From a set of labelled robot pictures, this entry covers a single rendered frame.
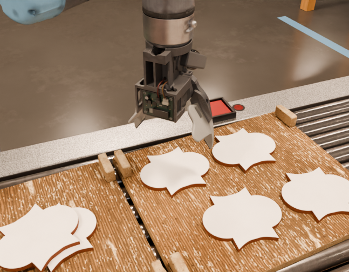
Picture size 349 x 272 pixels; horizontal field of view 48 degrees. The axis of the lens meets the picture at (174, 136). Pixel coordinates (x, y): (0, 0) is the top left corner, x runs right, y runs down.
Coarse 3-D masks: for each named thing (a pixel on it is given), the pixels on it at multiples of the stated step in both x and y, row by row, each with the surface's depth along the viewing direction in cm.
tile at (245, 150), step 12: (240, 132) 86; (216, 144) 82; (228, 144) 82; (240, 144) 82; (252, 144) 82; (264, 144) 82; (216, 156) 79; (228, 156) 79; (240, 156) 79; (252, 156) 79; (264, 156) 79
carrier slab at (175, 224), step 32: (224, 128) 88; (256, 128) 88; (288, 128) 88; (128, 160) 80; (288, 160) 80; (320, 160) 80; (128, 192) 74; (160, 192) 73; (192, 192) 73; (224, 192) 73; (256, 192) 73; (160, 224) 67; (192, 224) 67; (288, 224) 67; (320, 224) 67; (192, 256) 62; (224, 256) 62; (256, 256) 62; (288, 256) 62
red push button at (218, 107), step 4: (220, 100) 99; (212, 104) 97; (216, 104) 97; (220, 104) 97; (224, 104) 97; (212, 108) 96; (216, 108) 96; (220, 108) 96; (224, 108) 96; (228, 108) 96; (212, 112) 94; (216, 112) 94; (220, 112) 94; (224, 112) 94; (228, 112) 95
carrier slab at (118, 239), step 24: (96, 168) 78; (0, 192) 73; (24, 192) 73; (48, 192) 73; (72, 192) 73; (96, 192) 73; (120, 192) 73; (0, 216) 68; (96, 216) 68; (120, 216) 68; (96, 240) 64; (120, 240) 64; (144, 240) 64; (72, 264) 60; (96, 264) 60; (120, 264) 60; (144, 264) 60
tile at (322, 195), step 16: (288, 176) 75; (304, 176) 75; (320, 176) 75; (336, 176) 75; (288, 192) 71; (304, 192) 71; (320, 192) 71; (336, 192) 71; (304, 208) 68; (320, 208) 68; (336, 208) 68
